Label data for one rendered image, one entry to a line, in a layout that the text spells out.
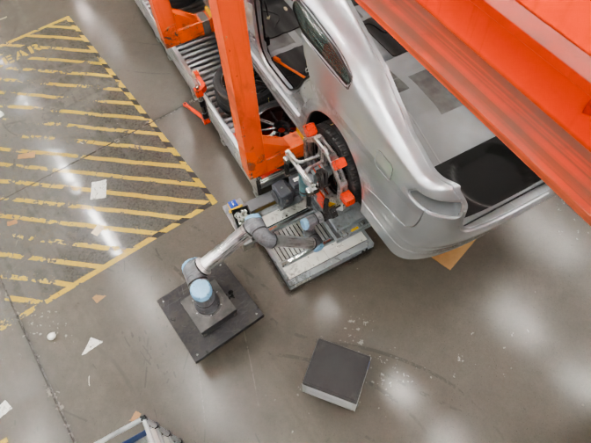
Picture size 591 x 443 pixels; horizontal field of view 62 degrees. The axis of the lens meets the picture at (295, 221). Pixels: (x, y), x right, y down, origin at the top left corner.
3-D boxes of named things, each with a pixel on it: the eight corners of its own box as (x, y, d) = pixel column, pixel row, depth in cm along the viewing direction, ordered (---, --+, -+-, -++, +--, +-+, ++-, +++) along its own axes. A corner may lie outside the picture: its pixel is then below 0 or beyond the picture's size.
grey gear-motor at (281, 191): (321, 199, 453) (322, 176, 423) (281, 219, 443) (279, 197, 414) (311, 185, 462) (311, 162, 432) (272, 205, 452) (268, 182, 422)
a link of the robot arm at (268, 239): (266, 240, 328) (328, 245, 379) (259, 226, 334) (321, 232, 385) (256, 250, 334) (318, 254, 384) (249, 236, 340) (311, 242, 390)
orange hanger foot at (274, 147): (321, 148, 428) (321, 120, 399) (267, 173, 416) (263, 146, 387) (311, 135, 436) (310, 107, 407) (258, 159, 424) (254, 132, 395)
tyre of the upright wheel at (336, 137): (388, 163, 339) (339, 96, 364) (359, 177, 334) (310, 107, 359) (373, 207, 399) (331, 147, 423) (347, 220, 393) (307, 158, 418)
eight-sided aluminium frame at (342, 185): (345, 213, 385) (349, 170, 339) (338, 216, 384) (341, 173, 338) (310, 165, 411) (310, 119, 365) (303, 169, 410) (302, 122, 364)
